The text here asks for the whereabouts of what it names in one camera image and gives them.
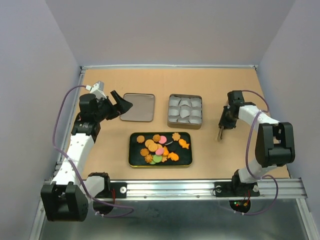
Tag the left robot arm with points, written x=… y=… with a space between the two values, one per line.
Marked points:
x=67 y=197

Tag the lower swirl cookie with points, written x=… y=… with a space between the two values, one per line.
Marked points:
x=148 y=158

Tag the chocolate chip cookie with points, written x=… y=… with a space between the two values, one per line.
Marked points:
x=144 y=152
x=140 y=139

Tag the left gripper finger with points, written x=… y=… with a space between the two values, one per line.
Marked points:
x=118 y=99
x=123 y=106

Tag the black sandwich cookie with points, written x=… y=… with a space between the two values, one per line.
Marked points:
x=168 y=143

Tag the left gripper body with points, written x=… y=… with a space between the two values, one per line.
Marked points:
x=106 y=109

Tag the fish shaped cookie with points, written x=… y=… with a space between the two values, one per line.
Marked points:
x=183 y=143

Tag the green sandwich cookie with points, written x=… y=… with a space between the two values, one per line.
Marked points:
x=157 y=158

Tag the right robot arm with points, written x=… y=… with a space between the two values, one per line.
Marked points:
x=270 y=145

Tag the flower shaped cookie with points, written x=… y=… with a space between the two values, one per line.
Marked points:
x=176 y=136

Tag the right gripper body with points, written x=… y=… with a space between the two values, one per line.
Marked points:
x=227 y=120

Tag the metal tongs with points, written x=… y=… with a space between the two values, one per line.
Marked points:
x=220 y=133

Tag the pink sandwich cookie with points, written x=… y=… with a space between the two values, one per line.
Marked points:
x=163 y=139

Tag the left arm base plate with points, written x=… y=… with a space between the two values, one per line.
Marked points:
x=117 y=190

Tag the black serving tray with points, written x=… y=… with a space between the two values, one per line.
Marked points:
x=136 y=160

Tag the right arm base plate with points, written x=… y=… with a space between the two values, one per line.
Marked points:
x=224 y=189

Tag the swirl butter cookie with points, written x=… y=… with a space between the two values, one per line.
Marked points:
x=156 y=138

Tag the gold cookie tin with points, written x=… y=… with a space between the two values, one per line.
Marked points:
x=185 y=111

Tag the grey tin lid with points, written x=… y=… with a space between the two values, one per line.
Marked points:
x=143 y=108

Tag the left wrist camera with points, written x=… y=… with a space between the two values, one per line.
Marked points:
x=96 y=89

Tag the dotted round biscuit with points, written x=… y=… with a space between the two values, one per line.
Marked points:
x=151 y=145

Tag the aluminium rail frame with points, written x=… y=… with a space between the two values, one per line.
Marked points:
x=177 y=203

